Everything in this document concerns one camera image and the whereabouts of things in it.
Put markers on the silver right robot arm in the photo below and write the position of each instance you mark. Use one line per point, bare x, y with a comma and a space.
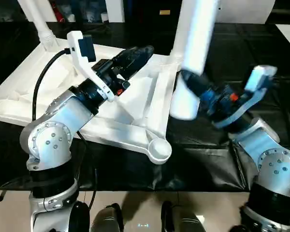
270, 164

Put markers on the black robot foot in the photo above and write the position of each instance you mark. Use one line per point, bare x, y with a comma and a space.
107, 220
181, 220

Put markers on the black box with yellow label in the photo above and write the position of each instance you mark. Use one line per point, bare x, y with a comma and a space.
162, 12

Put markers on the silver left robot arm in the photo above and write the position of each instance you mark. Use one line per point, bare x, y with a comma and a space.
58, 135

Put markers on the black left robot foot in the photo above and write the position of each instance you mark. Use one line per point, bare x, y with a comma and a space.
107, 220

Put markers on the white plastic table leg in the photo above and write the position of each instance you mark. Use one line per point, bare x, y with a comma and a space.
176, 58
38, 21
195, 48

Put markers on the white plastic table top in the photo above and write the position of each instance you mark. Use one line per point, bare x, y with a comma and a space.
135, 106

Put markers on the white cabinet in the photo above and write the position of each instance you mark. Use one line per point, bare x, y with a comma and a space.
63, 9

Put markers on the black right robot foot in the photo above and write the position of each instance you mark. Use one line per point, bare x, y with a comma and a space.
181, 220

